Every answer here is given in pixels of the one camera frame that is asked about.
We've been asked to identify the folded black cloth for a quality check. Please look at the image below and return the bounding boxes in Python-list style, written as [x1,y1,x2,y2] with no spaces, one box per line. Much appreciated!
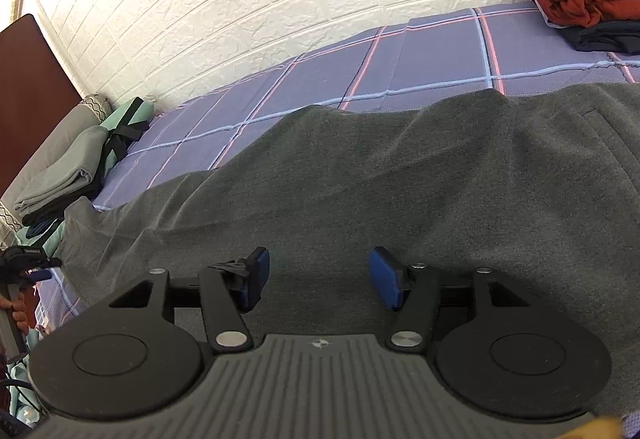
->
[22,159,113,228]

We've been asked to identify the brown wooden headboard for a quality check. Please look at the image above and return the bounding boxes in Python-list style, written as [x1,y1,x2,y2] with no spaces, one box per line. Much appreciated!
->
[0,14,84,198]

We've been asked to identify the dark grey pants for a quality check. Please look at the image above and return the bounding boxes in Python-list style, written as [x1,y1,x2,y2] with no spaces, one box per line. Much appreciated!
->
[57,83,640,420]

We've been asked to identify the person's left hand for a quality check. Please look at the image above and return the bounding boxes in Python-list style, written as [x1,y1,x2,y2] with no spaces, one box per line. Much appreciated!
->
[0,295,31,336]

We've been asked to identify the folded grey cloth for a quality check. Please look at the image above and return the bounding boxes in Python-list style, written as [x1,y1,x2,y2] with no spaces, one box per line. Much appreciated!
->
[14,126,109,220]

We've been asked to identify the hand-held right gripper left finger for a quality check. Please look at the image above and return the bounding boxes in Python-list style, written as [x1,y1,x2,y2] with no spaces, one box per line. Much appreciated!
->
[107,246,271,354]

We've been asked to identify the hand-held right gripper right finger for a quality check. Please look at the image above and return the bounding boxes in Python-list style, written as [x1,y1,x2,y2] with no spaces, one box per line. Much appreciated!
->
[369,246,531,351]

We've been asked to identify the folded dark navy cloth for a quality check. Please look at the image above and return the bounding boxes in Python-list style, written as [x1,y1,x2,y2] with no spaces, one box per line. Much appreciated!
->
[547,19,640,56]

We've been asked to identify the stack of grey-green folded clothes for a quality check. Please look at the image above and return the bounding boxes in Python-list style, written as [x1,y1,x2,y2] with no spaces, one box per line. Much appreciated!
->
[0,93,114,241]

